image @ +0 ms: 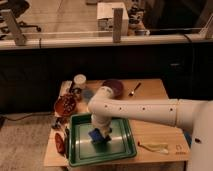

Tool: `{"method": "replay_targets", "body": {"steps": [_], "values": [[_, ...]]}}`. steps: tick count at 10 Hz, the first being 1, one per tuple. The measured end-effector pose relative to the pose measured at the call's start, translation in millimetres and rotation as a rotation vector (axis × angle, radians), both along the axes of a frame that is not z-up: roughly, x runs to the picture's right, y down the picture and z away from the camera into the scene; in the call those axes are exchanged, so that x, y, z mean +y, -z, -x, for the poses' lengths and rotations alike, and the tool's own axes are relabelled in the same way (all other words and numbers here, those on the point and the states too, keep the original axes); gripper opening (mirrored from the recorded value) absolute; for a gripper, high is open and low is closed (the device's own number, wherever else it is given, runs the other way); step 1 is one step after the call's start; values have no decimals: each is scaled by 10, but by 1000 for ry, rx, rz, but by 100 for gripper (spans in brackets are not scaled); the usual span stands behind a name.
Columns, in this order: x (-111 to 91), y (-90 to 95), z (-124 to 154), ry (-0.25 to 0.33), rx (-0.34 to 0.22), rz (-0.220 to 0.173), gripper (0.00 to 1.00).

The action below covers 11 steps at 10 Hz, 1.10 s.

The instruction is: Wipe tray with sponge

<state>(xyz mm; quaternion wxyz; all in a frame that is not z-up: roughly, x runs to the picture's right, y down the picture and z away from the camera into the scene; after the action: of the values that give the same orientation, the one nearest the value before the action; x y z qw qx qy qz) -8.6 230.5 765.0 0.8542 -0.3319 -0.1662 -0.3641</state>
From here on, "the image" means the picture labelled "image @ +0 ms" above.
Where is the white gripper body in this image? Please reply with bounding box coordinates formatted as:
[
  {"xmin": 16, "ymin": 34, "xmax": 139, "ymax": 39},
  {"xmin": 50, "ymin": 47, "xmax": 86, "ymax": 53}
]
[{"xmin": 93, "ymin": 125, "xmax": 112, "ymax": 138}]

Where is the blue sponge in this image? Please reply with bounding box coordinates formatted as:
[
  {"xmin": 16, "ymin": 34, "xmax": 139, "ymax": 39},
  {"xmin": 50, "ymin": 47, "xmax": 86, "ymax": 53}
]
[{"xmin": 89, "ymin": 129, "xmax": 107, "ymax": 143}]

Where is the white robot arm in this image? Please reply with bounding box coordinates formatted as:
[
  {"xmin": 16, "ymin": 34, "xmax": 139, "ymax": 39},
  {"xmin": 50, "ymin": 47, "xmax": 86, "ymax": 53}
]
[{"xmin": 88, "ymin": 86, "xmax": 213, "ymax": 171}]

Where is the green plastic tray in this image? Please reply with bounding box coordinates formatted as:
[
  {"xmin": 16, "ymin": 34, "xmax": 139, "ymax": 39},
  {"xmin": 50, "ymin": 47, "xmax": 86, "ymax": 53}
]
[{"xmin": 69, "ymin": 113, "xmax": 137, "ymax": 167}]

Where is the grey blue small dish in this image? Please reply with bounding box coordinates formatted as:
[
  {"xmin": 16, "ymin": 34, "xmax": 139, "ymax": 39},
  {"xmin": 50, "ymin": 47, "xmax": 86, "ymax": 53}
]
[{"xmin": 82, "ymin": 88, "xmax": 94, "ymax": 102}]

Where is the brown bowl with food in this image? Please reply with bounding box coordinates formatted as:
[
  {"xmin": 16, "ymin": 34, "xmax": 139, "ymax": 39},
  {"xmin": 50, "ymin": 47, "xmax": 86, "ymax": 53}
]
[{"xmin": 54, "ymin": 94, "xmax": 76, "ymax": 117}]

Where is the metal spoon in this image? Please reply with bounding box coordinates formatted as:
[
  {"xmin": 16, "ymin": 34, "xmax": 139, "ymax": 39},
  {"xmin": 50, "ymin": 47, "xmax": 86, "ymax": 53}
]
[{"xmin": 128, "ymin": 83, "xmax": 141, "ymax": 97}]

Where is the red oval item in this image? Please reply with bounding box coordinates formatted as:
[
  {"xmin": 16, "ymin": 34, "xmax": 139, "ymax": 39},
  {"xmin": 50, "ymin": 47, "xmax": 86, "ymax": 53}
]
[{"xmin": 55, "ymin": 133, "xmax": 65, "ymax": 154}]

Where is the wooden table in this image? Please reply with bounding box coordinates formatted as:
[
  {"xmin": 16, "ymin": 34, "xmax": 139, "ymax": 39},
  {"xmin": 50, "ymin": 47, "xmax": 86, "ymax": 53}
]
[{"xmin": 43, "ymin": 78, "xmax": 191, "ymax": 168}]

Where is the yellow banana peel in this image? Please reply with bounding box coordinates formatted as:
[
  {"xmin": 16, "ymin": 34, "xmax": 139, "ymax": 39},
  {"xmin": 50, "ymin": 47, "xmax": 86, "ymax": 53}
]
[{"xmin": 138, "ymin": 142, "xmax": 169, "ymax": 154}]

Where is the white cardboard box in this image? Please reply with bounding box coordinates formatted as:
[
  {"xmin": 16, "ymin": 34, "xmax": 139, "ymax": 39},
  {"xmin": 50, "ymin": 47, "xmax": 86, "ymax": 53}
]
[{"xmin": 97, "ymin": 2, "xmax": 129, "ymax": 36}]

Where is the black office chair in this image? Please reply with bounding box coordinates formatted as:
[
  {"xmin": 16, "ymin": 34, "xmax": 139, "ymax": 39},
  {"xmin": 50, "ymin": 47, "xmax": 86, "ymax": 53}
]
[{"xmin": 0, "ymin": 0, "xmax": 41, "ymax": 34}]

